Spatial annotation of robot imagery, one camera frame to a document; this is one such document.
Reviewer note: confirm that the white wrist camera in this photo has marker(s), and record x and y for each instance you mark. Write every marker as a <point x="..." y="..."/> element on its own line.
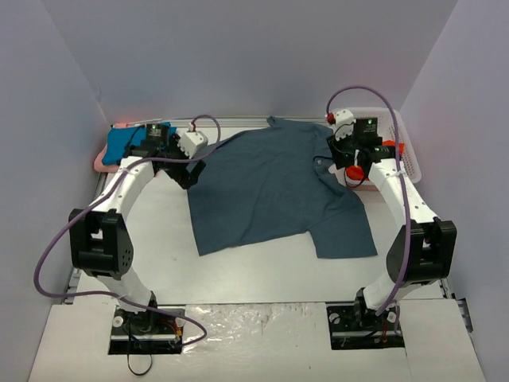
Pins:
<point x="344" y="122"/>
<point x="191" y="142"/>

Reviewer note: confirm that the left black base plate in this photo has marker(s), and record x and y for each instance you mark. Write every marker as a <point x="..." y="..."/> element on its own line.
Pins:
<point x="145" y="333"/>

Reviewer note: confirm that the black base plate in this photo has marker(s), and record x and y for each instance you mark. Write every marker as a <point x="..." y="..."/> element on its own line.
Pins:
<point x="377" y="332"/>
<point x="145" y="333"/>

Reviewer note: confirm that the aluminium rail edge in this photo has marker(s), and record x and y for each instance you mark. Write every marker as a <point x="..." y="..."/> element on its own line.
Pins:
<point x="448" y="293"/>
<point x="231" y="122"/>

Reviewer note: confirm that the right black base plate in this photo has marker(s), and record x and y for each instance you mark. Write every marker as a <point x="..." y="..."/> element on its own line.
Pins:
<point x="377" y="332"/>

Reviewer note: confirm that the folded pink t shirt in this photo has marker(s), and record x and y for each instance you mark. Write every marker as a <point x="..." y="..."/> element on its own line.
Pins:
<point x="108" y="159"/>

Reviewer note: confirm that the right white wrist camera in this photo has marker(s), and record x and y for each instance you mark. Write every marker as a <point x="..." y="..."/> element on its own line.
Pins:
<point x="344" y="122"/>

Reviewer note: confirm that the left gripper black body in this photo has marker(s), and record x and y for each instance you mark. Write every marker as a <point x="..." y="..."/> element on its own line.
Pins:
<point x="184" y="171"/>

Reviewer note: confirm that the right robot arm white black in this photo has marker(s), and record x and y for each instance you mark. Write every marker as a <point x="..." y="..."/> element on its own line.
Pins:
<point x="423" y="248"/>

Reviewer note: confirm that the orange crumpled t shirt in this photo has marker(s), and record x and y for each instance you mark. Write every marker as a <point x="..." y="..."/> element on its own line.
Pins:
<point x="354" y="175"/>

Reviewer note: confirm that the dark blue-grey t shirt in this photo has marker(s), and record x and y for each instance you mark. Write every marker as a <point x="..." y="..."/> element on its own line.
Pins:
<point x="275" y="182"/>

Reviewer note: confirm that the aluminium rail back edge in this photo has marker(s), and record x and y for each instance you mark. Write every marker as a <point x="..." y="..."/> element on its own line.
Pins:
<point x="231" y="122"/>

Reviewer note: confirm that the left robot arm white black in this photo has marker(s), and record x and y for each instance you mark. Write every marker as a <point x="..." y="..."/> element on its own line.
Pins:
<point x="101" y="246"/>

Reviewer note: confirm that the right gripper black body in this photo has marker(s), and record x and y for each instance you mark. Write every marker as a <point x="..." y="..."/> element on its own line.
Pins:
<point x="339" y="155"/>

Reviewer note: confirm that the white plastic basket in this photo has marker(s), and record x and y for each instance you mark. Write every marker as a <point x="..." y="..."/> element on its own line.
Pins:
<point x="387" y="131"/>

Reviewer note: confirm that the aluminium rail right edge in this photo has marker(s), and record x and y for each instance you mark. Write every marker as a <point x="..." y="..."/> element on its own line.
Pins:
<point x="448" y="293"/>

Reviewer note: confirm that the folded teal t shirt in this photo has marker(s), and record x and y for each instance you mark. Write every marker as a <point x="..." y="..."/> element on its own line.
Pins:
<point x="138" y="145"/>

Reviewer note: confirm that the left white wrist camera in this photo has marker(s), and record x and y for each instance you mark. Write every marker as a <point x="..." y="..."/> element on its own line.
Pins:
<point x="191" y="142"/>

